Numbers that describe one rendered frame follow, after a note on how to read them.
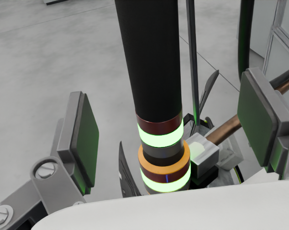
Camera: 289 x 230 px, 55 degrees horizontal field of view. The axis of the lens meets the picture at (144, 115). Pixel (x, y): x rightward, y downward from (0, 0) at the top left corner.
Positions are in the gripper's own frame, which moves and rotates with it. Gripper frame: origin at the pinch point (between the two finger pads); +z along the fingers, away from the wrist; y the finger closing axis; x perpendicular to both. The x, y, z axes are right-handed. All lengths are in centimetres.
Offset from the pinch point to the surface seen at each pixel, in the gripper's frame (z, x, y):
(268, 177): 29, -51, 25
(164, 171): 2.9, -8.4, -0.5
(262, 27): 254, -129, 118
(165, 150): 3.3, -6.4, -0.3
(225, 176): 34, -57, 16
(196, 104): 4.3, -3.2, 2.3
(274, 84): 13.4, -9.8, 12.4
